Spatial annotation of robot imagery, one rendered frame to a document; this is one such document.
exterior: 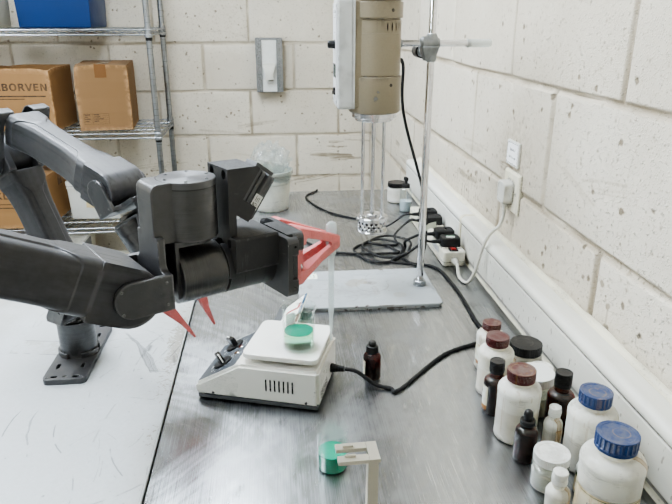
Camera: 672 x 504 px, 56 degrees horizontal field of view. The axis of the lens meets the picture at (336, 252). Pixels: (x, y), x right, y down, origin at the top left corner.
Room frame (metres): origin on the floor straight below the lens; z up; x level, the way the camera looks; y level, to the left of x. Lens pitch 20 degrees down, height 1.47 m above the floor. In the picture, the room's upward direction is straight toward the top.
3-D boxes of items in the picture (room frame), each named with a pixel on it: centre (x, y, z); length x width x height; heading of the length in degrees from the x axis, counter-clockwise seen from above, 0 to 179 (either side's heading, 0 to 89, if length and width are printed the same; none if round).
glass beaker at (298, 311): (0.87, 0.05, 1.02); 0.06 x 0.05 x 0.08; 64
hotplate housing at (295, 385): (0.90, 0.10, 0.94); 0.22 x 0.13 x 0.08; 78
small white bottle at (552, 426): (0.74, -0.30, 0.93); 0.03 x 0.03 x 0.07
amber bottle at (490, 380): (0.83, -0.24, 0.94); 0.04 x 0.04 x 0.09
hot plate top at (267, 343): (0.90, 0.07, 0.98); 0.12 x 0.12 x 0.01; 78
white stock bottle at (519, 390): (0.77, -0.26, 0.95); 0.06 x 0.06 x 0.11
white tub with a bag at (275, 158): (1.93, 0.21, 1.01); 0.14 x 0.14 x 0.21
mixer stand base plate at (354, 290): (1.28, -0.07, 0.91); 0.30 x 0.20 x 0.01; 96
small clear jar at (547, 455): (0.66, -0.27, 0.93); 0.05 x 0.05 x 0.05
